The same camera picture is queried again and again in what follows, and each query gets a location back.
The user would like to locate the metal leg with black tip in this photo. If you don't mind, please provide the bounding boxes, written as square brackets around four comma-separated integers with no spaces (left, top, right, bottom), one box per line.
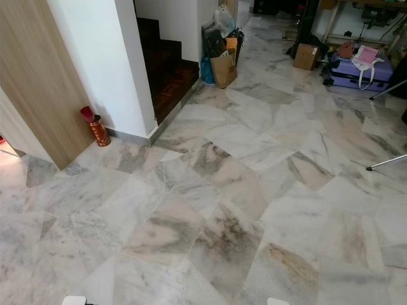
[366,154,407,171]
[369,79,407,100]

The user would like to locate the black bag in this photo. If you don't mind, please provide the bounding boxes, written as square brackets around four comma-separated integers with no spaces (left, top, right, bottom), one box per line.
[202,25,228,59]

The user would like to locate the brown cardboard box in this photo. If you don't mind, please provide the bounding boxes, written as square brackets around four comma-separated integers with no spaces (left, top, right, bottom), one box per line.
[293,43,321,71]

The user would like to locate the dark wooden staircase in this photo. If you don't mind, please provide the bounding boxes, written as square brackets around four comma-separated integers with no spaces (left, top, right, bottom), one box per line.
[137,17,201,125]

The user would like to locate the light wooden partition panel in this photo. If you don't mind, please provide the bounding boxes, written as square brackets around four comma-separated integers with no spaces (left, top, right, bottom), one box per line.
[0,0,96,171]

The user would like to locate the blue bag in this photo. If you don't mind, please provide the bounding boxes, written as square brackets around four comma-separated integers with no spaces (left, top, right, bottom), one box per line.
[200,57,216,85]

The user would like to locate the brown handbag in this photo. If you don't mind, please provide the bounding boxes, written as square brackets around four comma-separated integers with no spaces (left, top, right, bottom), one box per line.
[337,41,355,60]

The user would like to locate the white plastic bag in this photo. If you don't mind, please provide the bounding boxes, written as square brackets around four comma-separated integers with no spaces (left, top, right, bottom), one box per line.
[214,5,237,37]

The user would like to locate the pink white tote bag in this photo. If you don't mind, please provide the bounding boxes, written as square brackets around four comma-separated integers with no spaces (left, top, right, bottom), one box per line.
[352,44,384,90]

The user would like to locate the purple suitcase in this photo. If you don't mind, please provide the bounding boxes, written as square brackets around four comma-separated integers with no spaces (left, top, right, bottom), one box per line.
[323,52,394,92]

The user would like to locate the red gold cylinder canister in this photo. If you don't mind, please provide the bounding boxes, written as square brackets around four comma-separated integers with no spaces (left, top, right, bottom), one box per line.
[80,105,112,147]

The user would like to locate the brown paper bag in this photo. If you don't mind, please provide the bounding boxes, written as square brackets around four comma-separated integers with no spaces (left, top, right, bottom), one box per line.
[210,52,238,89]

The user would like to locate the white desk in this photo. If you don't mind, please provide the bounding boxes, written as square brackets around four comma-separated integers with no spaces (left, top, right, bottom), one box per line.
[312,0,407,45]

